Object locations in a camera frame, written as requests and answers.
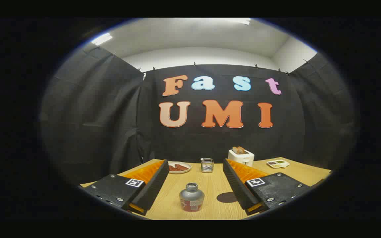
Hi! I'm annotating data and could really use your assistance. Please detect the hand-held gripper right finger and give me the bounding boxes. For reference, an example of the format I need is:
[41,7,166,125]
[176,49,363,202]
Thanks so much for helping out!
[223,158,313,216]

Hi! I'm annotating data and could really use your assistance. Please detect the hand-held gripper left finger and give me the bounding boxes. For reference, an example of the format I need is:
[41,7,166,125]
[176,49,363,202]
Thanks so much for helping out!
[80,159,170,216]

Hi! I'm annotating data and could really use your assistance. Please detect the dark brown round coaster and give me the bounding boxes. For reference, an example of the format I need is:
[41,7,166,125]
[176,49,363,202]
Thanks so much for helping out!
[216,192,238,203]

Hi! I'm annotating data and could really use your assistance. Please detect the silver juice bottle red label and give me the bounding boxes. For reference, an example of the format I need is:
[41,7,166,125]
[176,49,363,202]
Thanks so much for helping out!
[179,182,205,212]

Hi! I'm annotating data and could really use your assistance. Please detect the wooden table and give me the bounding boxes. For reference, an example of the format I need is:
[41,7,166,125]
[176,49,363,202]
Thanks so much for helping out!
[80,157,332,220]

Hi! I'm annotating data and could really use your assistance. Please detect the white toaster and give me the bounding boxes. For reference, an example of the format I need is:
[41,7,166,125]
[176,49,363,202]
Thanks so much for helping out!
[228,149,255,167]

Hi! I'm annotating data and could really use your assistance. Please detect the white round plate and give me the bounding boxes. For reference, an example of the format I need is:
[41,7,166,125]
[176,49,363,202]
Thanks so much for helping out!
[167,161,192,174]

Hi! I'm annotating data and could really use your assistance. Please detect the white divided snack tray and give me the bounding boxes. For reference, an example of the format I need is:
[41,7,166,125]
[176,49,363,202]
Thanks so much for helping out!
[267,160,290,168]

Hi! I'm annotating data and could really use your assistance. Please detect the black backdrop cloth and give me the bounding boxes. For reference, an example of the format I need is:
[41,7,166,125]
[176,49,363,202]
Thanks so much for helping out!
[39,45,358,185]

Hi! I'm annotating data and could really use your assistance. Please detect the ceiling light panel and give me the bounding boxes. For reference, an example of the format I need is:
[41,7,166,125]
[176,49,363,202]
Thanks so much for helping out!
[91,32,113,46]

